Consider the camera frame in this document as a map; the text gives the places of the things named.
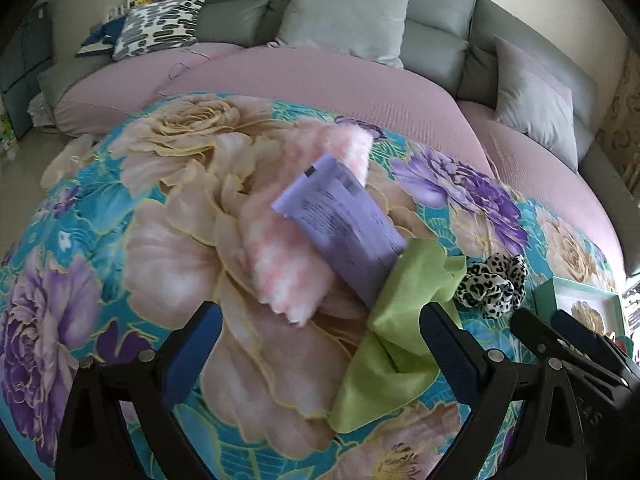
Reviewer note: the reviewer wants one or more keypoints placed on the leopard print scrunchie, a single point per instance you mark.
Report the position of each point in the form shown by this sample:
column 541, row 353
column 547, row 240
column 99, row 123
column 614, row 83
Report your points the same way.
column 490, row 285

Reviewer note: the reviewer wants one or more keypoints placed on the grey upholstered headboard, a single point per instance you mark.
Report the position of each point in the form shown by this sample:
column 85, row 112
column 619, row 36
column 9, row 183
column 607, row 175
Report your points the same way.
column 440, row 15

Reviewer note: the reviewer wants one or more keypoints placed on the pink fluffy cloth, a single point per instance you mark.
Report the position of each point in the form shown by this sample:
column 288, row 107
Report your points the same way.
column 280, row 260

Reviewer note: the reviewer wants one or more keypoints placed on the patterned storage bag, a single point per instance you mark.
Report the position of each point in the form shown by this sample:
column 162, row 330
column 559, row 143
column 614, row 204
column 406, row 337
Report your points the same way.
column 42, row 112

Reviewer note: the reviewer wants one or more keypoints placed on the light green cloth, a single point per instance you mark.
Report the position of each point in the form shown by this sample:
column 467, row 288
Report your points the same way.
column 395, row 310

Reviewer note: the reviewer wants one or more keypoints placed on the green box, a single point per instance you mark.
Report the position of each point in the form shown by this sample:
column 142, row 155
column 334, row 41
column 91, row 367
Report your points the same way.
column 547, row 292

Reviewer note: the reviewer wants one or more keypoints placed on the green white packages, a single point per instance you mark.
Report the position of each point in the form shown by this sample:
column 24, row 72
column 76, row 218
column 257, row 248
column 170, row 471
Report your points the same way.
column 7, row 135

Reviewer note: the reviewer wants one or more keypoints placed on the grey square pillow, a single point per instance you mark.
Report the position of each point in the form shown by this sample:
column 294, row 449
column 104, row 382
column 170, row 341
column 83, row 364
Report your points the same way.
column 345, row 20

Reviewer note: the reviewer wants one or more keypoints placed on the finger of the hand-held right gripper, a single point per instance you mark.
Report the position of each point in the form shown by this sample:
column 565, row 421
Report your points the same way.
column 540, row 335
column 585, row 335

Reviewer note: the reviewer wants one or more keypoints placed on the black white patterned pillow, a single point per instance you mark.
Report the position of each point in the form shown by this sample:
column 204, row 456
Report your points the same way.
column 160, row 25

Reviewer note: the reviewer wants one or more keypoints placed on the purple tube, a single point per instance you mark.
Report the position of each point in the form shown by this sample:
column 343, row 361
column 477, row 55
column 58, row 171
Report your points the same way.
column 345, row 230

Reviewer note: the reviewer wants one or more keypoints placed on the floral teal blanket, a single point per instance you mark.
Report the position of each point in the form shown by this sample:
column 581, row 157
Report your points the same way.
column 175, row 260

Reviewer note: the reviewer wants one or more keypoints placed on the lilac grey pillow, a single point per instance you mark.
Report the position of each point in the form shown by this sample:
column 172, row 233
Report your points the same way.
column 530, row 95

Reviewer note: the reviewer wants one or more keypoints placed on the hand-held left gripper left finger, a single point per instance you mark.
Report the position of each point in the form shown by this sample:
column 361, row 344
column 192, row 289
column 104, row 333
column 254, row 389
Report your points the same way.
column 192, row 355

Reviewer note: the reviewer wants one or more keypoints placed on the blue cabinet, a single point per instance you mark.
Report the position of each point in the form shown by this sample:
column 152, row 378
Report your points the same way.
column 22, row 75

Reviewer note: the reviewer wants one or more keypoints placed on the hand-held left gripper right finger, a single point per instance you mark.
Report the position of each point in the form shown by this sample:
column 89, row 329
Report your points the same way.
column 450, row 350

